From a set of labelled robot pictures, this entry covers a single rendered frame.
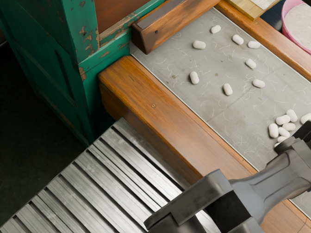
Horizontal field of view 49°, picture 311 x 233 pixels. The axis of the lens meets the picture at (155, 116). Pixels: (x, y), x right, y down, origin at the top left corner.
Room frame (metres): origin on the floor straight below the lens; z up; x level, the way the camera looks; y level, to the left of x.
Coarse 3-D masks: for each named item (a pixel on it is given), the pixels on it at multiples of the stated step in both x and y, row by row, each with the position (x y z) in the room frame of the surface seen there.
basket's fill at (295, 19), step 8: (296, 8) 0.81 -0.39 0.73; (304, 8) 0.81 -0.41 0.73; (288, 16) 0.78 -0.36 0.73; (296, 16) 0.78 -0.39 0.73; (304, 16) 0.78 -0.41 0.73; (288, 24) 0.75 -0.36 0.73; (296, 24) 0.75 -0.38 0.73; (304, 24) 0.75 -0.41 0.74; (296, 32) 0.71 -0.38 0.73; (304, 32) 0.72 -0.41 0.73; (304, 40) 0.69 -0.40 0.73
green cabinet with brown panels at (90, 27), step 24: (24, 0) 0.57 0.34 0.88; (48, 0) 0.48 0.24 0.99; (72, 0) 0.46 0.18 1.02; (96, 0) 0.51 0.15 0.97; (120, 0) 0.56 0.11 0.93; (144, 0) 0.61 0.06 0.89; (48, 24) 0.51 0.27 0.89; (72, 24) 0.45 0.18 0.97; (96, 24) 0.49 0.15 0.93; (120, 24) 0.54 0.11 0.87; (72, 48) 0.44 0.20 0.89; (96, 48) 0.48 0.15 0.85
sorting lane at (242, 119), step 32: (192, 32) 0.66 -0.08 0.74; (224, 32) 0.68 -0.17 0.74; (160, 64) 0.54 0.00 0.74; (192, 64) 0.55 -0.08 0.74; (224, 64) 0.56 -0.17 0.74; (256, 64) 0.58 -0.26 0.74; (192, 96) 0.45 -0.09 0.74; (224, 96) 0.46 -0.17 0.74; (256, 96) 0.47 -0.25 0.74; (288, 96) 0.49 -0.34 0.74; (224, 128) 0.37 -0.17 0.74; (256, 128) 0.38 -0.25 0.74; (256, 160) 0.30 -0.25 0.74
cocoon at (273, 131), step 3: (273, 123) 0.39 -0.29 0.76; (270, 126) 0.38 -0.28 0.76; (273, 126) 0.38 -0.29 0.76; (276, 126) 0.38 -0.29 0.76; (270, 129) 0.38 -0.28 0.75; (273, 129) 0.37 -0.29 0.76; (276, 129) 0.37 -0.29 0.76; (270, 132) 0.37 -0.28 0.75; (273, 132) 0.37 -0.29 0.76; (276, 132) 0.37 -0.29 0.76; (270, 135) 0.36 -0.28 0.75; (273, 135) 0.36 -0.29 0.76; (276, 135) 0.36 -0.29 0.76
